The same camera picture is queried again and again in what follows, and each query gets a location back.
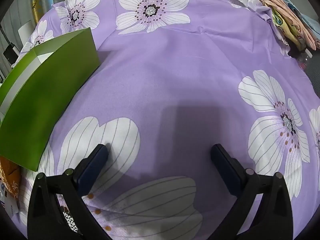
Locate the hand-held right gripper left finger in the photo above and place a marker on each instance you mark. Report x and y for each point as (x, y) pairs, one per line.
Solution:
(92, 170)

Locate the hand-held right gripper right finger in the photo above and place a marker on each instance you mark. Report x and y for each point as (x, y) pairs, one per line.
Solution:
(226, 171)

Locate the orange panda snack bag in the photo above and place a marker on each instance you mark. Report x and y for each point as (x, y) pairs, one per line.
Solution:
(8, 175)

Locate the green cardboard box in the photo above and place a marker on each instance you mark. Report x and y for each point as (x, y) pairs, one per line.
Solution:
(50, 92)

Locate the white blue snack packet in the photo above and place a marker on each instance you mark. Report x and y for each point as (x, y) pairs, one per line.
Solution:
(8, 205)

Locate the purple floral bedsheet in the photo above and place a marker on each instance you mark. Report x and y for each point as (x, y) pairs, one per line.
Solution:
(162, 80)

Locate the grey sofa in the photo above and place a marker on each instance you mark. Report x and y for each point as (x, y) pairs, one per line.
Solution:
(315, 72)

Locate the black upright vacuum cleaner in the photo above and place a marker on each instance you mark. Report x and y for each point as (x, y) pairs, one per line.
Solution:
(10, 52)

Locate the white box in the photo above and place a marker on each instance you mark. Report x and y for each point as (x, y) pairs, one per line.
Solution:
(25, 32)

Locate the stack of folded cloths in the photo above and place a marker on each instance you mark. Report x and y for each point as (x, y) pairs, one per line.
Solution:
(287, 12)

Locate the gold patterned curtain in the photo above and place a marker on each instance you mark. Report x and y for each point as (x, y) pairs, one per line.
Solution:
(35, 0)

